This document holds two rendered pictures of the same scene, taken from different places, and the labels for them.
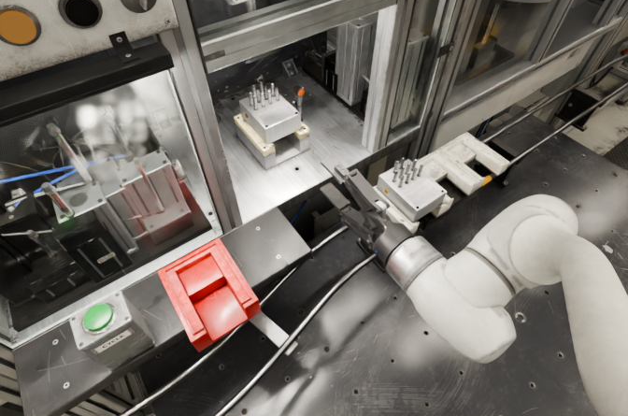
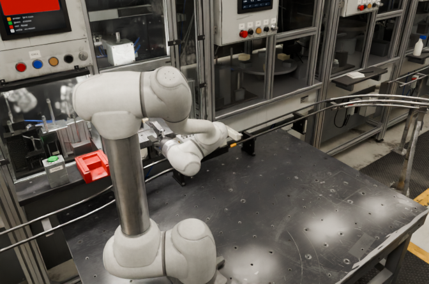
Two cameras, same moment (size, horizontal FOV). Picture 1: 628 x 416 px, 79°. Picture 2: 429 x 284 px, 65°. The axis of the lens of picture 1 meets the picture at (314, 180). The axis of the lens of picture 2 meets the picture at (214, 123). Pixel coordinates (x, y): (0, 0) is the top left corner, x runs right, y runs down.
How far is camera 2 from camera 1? 107 cm
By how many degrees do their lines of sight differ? 22
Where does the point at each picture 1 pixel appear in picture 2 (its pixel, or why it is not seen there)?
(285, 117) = not seen: hidden behind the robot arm
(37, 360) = (23, 186)
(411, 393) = not seen: hidden behind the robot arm
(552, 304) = (260, 196)
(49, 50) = (59, 67)
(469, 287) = (184, 147)
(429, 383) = not seen: hidden behind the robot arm
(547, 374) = (248, 219)
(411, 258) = (168, 144)
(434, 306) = (172, 155)
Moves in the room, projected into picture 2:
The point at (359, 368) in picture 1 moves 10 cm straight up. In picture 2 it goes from (160, 217) to (158, 201)
